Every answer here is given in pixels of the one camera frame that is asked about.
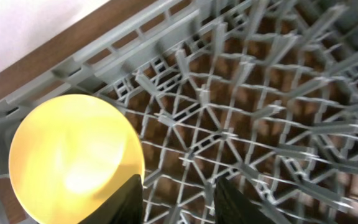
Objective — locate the yellow bowl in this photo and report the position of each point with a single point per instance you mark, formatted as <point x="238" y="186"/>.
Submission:
<point x="69" y="155"/>

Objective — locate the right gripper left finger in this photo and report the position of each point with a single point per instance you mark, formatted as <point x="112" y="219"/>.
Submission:
<point x="123" y="206"/>

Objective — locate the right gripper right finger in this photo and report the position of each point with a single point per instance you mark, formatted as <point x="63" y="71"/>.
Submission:
<point x="233" y="207"/>

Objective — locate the grey dishwasher rack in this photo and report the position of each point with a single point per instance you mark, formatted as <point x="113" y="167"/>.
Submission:
<point x="263" y="93"/>

